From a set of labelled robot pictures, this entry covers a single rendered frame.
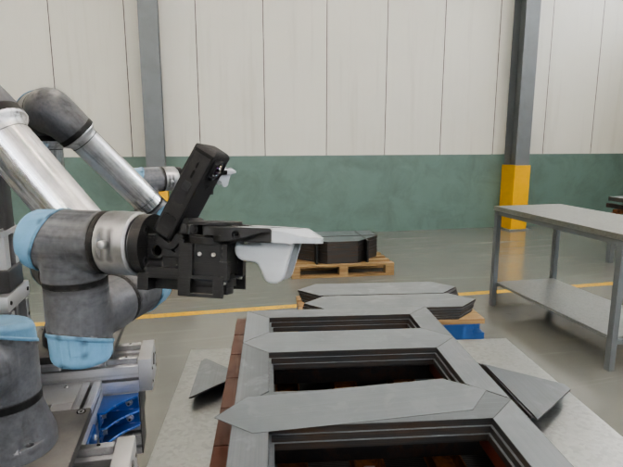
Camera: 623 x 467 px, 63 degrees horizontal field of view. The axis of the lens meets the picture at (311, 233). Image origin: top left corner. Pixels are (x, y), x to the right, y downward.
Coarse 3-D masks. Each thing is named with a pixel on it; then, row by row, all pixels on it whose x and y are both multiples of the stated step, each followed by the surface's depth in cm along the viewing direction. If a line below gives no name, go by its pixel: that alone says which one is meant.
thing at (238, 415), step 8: (240, 400) 137; (232, 408) 133; (240, 408) 133; (248, 408) 133; (232, 416) 129; (240, 416) 129; (248, 416) 129; (232, 424) 125; (240, 424) 125; (248, 424) 125
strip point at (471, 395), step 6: (450, 384) 147; (456, 384) 146; (462, 384) 146; (456, 390) 143; (462, 390) 143; (468, 390) 143; (474, 390) 143; (480, 390) 143; (486, 390) 143; (462, 396) 140; (468, 396) 140; (474, 396) 140; (480, 396) 140; (468, 402) 136; (474, 402) 136; (474, 408) 133
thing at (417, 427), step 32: (288, 320) 202; (320, 320) 203; (352, 320) 204; (384, 320) 204; (288, 352) 169; (320, 352) 170; (352, 352) 170; (384, 352) 171; (416, 352) 172; (416, 416) 130; (448, 416) 130; (480, 416) 130; (288, 448) 124; (512, 448) 118
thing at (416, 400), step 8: (392, 384) 147; (400, 384) 147; (408, 384) 147; (416, 384) 147; (400, 392) 142; (408, 392) 142; (416, 392) 142; (424, 392) 142; (408, 400) 137; (416, 400) 137; (424, 400) 137; (432, 400) 137; (408, 408) 133; (416, 408) 133; (424, 408) 133; (432, 408) 133
